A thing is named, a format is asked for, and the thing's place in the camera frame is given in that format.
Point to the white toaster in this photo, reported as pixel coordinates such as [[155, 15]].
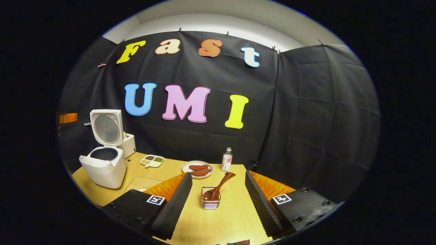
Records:
[[129, 146]]

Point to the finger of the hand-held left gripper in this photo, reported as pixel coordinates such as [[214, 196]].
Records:
[[68, 118]]

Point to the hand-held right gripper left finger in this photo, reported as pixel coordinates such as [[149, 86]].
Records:
[[177, 207]]

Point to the brown wooden spoon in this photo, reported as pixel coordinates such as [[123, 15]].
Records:
[[221, 185]]

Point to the small pink label bottle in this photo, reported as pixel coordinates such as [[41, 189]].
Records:
[[226, 160]]

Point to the white rice cooker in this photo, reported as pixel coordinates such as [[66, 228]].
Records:
[[102, 170]]

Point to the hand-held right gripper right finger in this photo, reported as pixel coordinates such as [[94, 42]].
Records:
[[260, 204]]

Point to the white divided grain dish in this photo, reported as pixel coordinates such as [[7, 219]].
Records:
[[152, 160]]

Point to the red sausage piece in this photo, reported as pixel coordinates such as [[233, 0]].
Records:
[[198, 167], [201, 173]]

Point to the white round plate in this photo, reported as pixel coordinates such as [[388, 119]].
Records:
[[185, 168]]

